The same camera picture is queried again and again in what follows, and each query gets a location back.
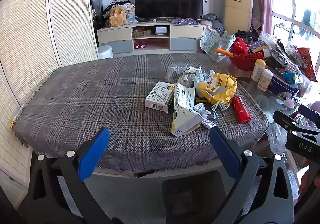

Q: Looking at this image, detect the black flat television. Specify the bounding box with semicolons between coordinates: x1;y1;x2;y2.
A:
134;0;204;20

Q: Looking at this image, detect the yellow plush toy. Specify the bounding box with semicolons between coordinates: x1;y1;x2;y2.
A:
108;6;127;27

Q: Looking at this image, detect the white paper box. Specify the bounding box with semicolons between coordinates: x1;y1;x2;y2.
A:
171;83;204;138

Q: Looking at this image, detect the white yellow label bottle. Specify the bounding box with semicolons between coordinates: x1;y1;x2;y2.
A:
257;69;273;91
251;58;266;82

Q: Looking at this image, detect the person's right hand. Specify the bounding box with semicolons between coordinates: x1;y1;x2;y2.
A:
298;163;320;201

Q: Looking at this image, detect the grey carpet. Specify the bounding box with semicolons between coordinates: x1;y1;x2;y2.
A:
56;170;300;224

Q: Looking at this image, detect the crumpled grey white paper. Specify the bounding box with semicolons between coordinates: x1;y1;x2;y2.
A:
178;65;213;89

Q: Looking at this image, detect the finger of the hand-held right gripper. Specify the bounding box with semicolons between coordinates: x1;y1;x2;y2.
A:
298;104;320;130
273;110;320;138

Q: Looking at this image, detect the window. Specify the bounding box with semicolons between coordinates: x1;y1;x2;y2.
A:
270;0;320;51

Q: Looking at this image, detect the pink hairbrush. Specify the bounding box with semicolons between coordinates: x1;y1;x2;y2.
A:
276;96;297;110

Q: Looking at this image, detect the red snack bag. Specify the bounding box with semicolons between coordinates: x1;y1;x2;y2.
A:
296;47;319;82

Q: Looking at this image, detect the orange handled tool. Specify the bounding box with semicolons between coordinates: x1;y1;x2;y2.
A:
216;48;236;58

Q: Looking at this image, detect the light green patterned cloth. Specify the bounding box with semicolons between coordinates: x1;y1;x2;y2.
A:
200;30;236;62

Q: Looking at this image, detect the white plastic stool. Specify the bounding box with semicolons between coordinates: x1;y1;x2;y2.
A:
97;45;114;60

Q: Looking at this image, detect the clear plastic bag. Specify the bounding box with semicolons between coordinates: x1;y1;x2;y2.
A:
266;123;288;155

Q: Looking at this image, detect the beige grey television cabinet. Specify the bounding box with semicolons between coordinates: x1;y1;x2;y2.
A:
96;22;206;55

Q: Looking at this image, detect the clear plastic wrapper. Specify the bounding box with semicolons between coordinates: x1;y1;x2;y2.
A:
166;63;188;80

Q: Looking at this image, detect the red cylindrical packet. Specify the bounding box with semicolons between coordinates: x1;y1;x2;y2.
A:
231;96;252;124

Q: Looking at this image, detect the grey plaid tablecloth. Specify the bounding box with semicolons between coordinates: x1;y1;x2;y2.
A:
12;52;270;172

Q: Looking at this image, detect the red plastic basket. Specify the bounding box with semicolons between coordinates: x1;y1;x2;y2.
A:
229;39;266;72

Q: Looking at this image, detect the blue round tin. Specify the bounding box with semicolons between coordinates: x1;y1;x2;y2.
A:
268;67;300;98

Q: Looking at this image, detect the pile of grey clothes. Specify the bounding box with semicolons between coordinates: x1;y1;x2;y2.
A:
202;13;225;36

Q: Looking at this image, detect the dark grey trash bin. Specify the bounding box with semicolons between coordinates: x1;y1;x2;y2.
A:
162;170;227;224

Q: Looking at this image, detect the dark blue patterned cloth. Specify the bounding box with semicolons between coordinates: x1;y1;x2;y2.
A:
167;18;202;25

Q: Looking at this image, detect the white green medicine box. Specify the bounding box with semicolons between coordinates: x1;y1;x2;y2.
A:
145;81;176;114

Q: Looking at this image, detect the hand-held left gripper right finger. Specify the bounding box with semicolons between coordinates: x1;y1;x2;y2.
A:
209;126;296;224

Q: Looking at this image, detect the white wrapper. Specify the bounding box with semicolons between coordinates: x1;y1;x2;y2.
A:
193;101;230;129

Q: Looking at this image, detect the yellow snack bag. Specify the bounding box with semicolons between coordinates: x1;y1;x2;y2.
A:
195;73;238;105

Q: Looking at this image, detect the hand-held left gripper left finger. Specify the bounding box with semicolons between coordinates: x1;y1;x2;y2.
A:
26;127;113;224

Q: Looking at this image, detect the black bag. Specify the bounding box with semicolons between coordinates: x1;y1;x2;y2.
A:
235;30;259;43

